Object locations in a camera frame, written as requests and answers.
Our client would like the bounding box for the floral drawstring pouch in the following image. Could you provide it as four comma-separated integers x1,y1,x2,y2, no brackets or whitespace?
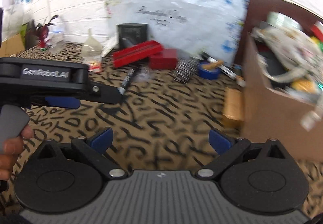
252,25,323,131

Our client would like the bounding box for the patterned tape roll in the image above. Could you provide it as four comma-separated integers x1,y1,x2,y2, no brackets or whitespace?
267,11,303,30

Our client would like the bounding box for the person's left hand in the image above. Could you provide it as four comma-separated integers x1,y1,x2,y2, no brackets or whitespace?
0,125,34,181

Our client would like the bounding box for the gold rectangular box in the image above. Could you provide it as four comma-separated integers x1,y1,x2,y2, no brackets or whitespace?
222,87,245,129

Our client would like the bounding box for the red leaf plant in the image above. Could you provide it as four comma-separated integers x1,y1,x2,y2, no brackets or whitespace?
25,15,59,50

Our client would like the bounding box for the brown cardboard storage box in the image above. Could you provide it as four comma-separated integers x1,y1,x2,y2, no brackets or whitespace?
241,36,322,161

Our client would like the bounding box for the clear plastic bottle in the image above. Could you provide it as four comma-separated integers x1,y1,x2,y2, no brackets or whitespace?
48,16,65,54

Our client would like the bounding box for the black marker pen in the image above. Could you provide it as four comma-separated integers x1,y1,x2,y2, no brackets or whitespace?
118,67,138,95

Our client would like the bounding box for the clear plastic funnel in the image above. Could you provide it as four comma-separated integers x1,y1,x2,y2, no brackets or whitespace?
81,28,102,66

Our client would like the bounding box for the blue tape roll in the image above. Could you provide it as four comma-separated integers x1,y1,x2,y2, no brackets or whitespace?
198,62,221,80

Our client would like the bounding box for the wooden clothespin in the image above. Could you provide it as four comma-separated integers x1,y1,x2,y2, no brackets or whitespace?
202,60,223,70

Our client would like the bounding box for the clear adhesive hook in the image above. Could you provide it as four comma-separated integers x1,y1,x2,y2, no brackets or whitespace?
135,66,154,83

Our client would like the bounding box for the black white speckled scrubber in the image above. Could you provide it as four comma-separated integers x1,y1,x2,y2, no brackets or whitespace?
174,57,199,84

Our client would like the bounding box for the dark red small box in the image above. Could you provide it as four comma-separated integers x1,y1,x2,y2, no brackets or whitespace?
149,49,178,70

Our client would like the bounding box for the black square box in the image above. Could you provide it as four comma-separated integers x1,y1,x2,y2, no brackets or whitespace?
117,23,148,49

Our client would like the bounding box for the red base open case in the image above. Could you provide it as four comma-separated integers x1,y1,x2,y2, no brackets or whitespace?
112,40,163,68

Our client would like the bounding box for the floral white plastic bag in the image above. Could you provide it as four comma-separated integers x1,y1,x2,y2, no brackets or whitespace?
104,0,249,65

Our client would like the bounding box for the brown wooden board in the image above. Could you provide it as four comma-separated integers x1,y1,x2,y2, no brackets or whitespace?
234,0,322,64

